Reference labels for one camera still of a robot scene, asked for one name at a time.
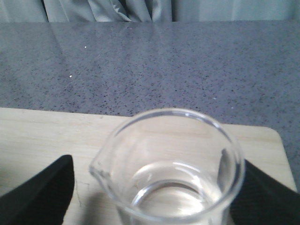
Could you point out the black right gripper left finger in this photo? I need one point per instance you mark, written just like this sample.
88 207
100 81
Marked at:
43 199

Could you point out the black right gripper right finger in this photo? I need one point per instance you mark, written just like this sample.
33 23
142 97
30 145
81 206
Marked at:
263 200

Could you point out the clear glass beaker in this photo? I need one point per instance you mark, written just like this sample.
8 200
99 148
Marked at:
170 167

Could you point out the wooden cutting board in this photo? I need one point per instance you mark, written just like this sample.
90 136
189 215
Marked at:
30 140

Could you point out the grey curtain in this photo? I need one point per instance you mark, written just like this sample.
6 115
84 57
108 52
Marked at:
20 11

